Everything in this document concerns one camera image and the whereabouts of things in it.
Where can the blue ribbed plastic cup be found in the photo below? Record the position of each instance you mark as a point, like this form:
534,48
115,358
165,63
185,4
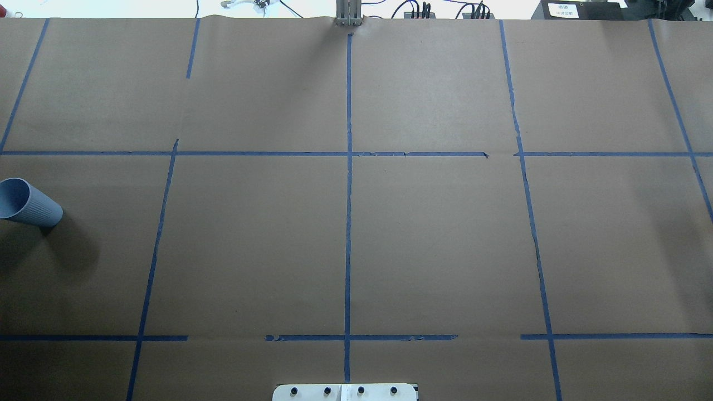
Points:
24,203

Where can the black connector box left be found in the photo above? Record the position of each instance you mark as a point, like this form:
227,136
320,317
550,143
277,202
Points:
419,10

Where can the black connector box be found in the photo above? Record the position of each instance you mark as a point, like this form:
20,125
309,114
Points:
479,11
419,10

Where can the black connector box right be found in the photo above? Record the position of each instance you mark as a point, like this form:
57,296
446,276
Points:
479,11

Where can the black box with label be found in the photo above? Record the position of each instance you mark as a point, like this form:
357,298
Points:
580,10

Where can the aluminium frame post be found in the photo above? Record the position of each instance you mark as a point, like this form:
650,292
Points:
348,13

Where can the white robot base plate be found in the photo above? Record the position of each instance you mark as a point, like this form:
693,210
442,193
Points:
346,391

